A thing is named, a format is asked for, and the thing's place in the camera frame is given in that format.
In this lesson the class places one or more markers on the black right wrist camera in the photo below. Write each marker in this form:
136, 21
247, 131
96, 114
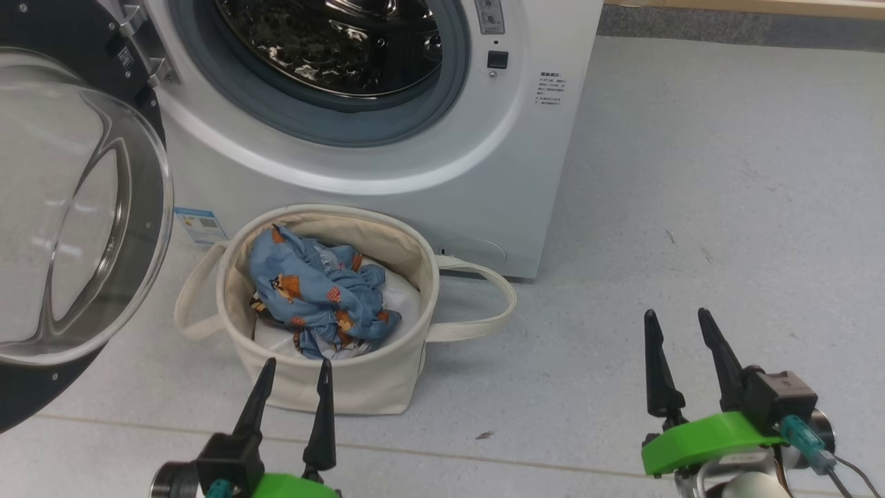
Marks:
778, 401

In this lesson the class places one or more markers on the blue bear-print garment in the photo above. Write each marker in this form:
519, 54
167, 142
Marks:
304, 283

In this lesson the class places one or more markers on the black door lock socket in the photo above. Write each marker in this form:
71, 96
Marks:
497, 59

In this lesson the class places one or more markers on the metal door hinge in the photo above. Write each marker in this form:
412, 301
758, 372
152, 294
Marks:
142, 41

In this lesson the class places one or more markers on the white text sticker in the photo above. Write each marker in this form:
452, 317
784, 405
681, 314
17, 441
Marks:
550, 88

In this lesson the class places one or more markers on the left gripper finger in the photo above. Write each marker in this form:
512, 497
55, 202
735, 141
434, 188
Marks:
321, 429
254, 408

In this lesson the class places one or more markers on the blue energy label sticker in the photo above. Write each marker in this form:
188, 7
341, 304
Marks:
200, 225

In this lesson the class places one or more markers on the white front-load washing machine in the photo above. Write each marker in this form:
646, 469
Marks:
484, 173

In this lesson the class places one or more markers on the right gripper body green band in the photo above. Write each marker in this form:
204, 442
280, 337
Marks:
698, 439

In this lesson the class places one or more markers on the cream fabric laundry basket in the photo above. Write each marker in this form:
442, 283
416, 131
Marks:
359, 387

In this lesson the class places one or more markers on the grey warning sticker label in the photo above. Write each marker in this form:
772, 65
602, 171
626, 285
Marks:
489, 17

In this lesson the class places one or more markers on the white shiny cloth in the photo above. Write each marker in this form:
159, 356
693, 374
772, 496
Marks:
404, 304

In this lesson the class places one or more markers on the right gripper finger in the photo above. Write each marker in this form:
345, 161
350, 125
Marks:
660, 380
724, 373

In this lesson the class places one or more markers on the round grey filter access cover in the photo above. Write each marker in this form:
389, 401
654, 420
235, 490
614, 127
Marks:
473, 250

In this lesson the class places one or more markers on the black round glass washer door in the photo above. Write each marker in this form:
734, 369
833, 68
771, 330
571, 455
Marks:
69, 207

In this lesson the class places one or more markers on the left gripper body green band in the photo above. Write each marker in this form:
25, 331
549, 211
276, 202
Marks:
290, 487

